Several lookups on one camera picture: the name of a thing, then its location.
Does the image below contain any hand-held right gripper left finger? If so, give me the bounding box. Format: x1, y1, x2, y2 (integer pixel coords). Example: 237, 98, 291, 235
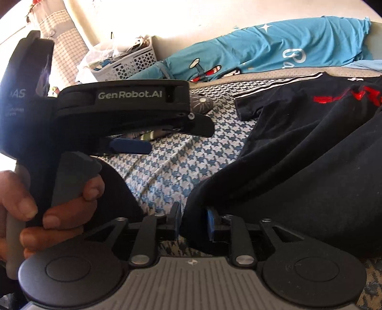
84, 202, 182, 267

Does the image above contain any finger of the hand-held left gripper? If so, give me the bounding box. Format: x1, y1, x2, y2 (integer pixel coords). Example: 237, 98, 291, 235
97, 137, 153, 155
104, 112, 215, 138

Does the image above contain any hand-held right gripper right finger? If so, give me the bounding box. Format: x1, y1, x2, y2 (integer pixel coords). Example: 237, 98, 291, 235
207, 208, 299, 267

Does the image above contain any black t-shirt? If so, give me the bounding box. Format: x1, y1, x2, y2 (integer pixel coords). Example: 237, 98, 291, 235
98, 72, 382, 260

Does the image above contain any person's left hand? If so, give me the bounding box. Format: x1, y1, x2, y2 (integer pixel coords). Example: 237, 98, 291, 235
0, 170, 106, 263

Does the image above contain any green striped folded garment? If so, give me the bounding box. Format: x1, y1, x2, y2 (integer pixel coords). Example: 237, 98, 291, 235
124, 129, 168, 140

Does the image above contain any houndstooth bed mat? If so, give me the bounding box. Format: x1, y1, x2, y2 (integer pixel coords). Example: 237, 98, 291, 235
98, 68, 382, 310

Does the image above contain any white plastic bag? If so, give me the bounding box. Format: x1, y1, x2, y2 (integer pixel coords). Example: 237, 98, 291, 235
76, 45, 120, 82

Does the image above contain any checkered curtain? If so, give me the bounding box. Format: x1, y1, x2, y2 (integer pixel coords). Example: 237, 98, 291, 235
39, 0, 90, 99

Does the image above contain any white perforated plastic basket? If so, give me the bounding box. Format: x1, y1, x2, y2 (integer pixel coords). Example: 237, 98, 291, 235
90, 36, 159, 82

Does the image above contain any blue cartoon print bed sheet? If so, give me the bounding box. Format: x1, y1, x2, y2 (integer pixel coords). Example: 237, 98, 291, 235
163, 15, 373, 82

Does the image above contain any light blue cloth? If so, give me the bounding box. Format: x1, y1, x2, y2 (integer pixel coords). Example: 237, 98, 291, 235
346, 59, 382, 72

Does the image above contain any grey padded bed board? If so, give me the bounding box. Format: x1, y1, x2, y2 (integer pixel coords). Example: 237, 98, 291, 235
368, 19, 382, 62

